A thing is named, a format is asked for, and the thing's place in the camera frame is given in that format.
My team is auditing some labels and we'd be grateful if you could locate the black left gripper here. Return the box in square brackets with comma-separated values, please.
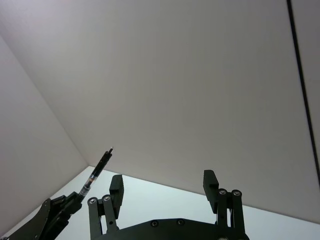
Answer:
[0, 191, 83, 240]

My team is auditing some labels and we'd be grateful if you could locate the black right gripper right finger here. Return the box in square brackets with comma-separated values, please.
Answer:
[203, 169, 248, 236]

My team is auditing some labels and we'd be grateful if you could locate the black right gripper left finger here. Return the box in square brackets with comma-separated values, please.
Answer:
[86, 174, 124, 236]

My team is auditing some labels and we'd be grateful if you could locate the black pen with clear barrel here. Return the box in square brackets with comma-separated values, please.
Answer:
[78, 146, 115, 200]

